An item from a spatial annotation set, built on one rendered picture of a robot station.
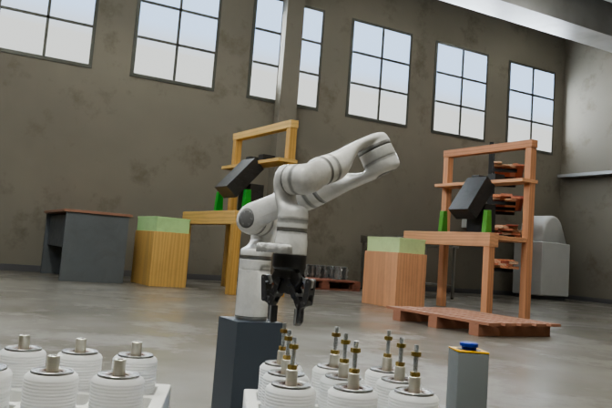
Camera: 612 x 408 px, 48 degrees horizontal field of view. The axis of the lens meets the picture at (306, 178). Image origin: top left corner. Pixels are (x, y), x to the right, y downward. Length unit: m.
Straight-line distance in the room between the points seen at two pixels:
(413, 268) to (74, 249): 3.72
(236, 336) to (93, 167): 8.04
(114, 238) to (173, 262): 0.72
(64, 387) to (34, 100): 8.61
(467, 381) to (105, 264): 6.82
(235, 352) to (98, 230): 6.26
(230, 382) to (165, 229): 6.22
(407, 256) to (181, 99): 4.47
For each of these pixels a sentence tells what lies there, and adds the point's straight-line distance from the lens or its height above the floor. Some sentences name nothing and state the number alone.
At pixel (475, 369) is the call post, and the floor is 0.28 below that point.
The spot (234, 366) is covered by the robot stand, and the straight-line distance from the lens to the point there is 1.94.
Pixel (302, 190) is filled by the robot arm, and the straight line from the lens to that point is 1.53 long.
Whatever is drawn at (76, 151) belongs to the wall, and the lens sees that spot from 9.83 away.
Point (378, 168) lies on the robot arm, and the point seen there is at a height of 0.73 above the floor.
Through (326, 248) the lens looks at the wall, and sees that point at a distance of 11.17.
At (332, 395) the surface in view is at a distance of 1.34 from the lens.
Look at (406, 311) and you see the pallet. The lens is 5.90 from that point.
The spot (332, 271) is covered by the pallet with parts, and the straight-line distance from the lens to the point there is 10.51.
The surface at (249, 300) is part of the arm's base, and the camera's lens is 1.97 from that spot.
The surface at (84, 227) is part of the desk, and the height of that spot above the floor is 0.60.
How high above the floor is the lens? 0.50
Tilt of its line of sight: 6 degrees up
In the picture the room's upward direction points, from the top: 4 degrees clockwise
